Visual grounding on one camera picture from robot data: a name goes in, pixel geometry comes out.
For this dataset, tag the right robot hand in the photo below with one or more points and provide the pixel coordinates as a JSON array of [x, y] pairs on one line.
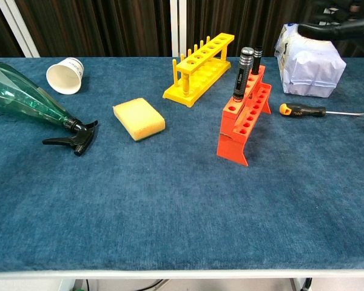
[[336, 30]]

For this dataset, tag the small black precision screwdriver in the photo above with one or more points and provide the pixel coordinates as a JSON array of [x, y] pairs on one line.
[[257, 60]]

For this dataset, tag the white paper package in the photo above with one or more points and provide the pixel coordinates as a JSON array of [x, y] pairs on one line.
[[312, 69]]

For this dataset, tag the orange tool rack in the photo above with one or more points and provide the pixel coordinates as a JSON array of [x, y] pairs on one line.
[[230, 148]]

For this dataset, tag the yellow test tube rack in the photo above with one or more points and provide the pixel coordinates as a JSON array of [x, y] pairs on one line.
[[182, 92]]

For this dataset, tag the yellow sponge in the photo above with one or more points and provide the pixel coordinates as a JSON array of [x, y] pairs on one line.
[[138, 116]]

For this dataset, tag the dark brown curtain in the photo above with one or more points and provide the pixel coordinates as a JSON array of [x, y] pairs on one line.
[[109, 27]]

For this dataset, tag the blue table cloth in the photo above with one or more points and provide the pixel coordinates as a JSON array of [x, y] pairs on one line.
[[170, 197]]

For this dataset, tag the white table leg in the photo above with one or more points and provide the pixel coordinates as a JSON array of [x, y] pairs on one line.
[[298, 285], [67, 285]]

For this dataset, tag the white paper cup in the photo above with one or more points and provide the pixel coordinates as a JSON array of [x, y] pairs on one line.
[[63, 79]]

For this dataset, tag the green spray bottle black trigger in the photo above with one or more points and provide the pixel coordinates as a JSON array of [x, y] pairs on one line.
[[18, 94]]

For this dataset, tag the green object under table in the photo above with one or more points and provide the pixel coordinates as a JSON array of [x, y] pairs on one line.
[[78, 286]]

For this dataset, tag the upright white frame post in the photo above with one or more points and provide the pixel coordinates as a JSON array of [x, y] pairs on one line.
[[174, 24]]

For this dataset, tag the slanted white frame post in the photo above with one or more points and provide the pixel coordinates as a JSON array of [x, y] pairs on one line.
[[18, 30]]

